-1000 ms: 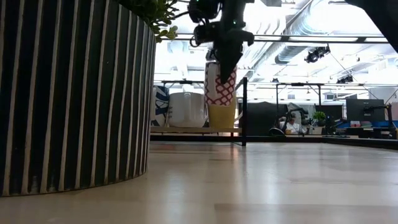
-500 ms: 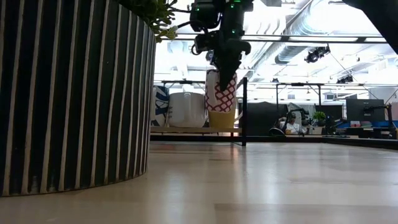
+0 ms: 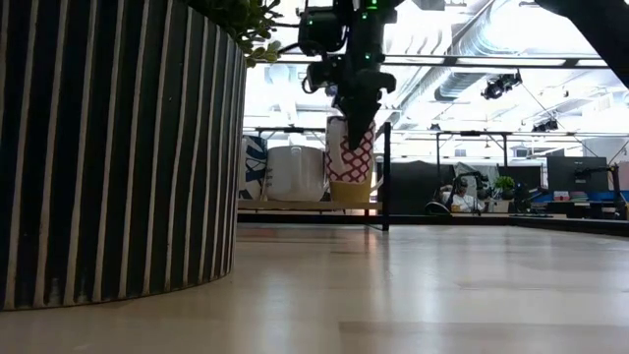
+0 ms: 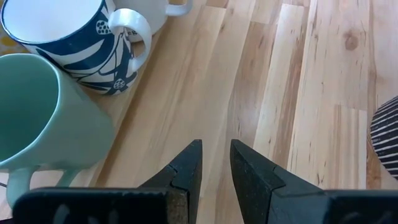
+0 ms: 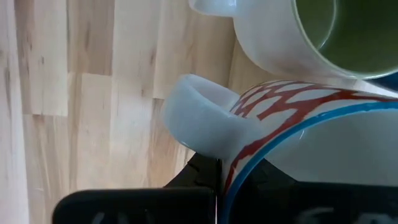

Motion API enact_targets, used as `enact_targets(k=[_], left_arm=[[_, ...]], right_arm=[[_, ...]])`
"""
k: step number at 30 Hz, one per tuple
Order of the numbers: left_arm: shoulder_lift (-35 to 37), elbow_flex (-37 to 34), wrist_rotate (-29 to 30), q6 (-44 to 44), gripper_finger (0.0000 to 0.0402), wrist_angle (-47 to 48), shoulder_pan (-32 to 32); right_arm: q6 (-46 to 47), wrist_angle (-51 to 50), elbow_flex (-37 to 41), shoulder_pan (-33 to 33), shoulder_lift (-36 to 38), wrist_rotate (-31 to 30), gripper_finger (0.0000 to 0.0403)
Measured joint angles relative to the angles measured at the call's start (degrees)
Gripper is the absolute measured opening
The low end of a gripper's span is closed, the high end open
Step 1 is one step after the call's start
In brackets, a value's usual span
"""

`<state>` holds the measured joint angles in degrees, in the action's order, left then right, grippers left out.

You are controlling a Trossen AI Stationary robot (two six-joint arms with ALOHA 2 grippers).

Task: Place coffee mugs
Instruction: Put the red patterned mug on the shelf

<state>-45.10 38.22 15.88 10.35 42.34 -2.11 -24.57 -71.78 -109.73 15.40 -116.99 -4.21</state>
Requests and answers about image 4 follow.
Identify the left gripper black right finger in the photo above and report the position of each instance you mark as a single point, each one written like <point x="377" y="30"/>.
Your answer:
<point x="261" y="183"/>

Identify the potted plant in striped pot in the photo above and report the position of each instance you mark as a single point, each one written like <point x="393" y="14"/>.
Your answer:
<point x="385" y="133"/>

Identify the teal green ceramic mug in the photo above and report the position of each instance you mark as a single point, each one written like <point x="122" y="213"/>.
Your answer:
<point x="40" y="124"/>

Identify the white mug blue stripes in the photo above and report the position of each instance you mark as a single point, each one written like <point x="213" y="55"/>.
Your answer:
<point x="81" y="46"/>

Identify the yellow dot patterned mug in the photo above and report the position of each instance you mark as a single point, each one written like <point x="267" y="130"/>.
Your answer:
<point x="7" y="42"/>

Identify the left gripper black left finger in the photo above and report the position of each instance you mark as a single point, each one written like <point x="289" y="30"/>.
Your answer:
<point x="183" y="174"/>

